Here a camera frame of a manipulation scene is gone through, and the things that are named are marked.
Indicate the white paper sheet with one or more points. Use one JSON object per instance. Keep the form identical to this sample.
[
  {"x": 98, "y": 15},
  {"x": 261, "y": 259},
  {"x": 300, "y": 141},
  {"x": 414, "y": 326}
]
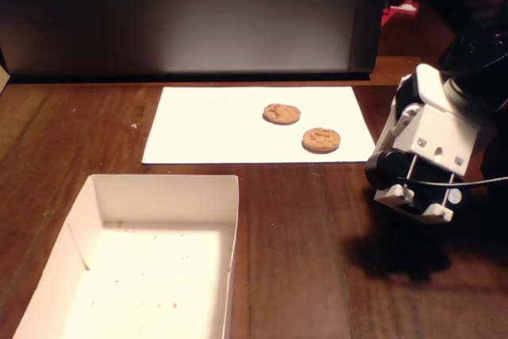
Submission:
[{"x": 238, "y": 136}]

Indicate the white cardboard box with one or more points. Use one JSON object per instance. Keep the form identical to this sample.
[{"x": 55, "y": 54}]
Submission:
[{"x": 151, "y": 267}]

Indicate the white object at table edge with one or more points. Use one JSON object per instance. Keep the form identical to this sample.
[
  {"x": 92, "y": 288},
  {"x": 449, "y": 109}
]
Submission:
[{"x": 3, "y": 77}]

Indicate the dark monitor panel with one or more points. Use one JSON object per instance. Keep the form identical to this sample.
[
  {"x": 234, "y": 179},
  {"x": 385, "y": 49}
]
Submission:
[{"x": 178, "y": 17}]

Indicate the round chocolate chip mini cookie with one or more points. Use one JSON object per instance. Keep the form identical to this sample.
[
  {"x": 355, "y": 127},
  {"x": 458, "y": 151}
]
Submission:
[
  {"x": 282, "y": 113},
  {"x": 321, "y": 139}
]

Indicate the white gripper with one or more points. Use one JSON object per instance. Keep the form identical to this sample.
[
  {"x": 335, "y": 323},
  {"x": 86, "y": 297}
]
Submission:
[{"x": 430, "y": 180}]

